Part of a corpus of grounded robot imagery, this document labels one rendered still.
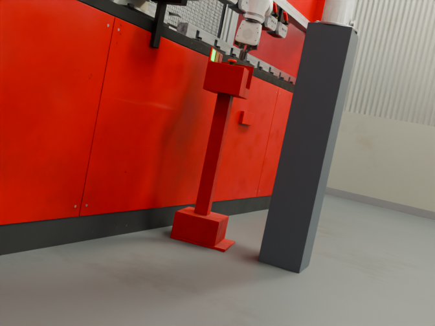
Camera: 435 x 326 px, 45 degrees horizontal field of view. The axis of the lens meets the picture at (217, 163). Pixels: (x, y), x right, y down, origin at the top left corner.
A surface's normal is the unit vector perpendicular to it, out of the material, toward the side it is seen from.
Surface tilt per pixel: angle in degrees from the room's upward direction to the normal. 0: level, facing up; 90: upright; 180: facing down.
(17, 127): 90
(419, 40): 90
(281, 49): 90
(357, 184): 90
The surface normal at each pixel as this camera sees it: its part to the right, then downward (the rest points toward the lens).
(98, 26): 0.87, 0.21
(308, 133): -0.39, 0.00
